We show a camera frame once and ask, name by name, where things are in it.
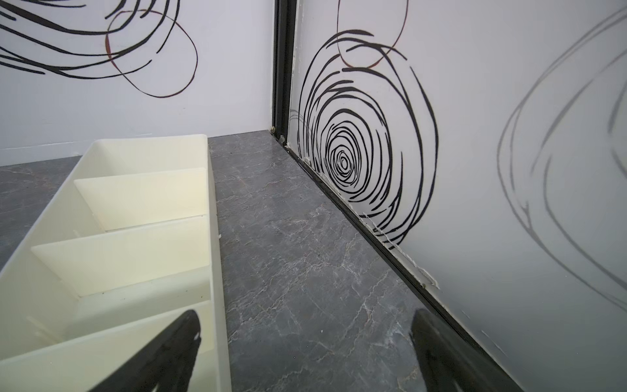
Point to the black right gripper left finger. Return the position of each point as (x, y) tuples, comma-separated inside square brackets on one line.
[(165, 364)]

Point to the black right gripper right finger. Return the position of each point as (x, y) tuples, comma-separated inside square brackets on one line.
[(448, 363)]

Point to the cream divided storage organizer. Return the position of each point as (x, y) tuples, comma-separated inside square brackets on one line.
[(128, 244)]

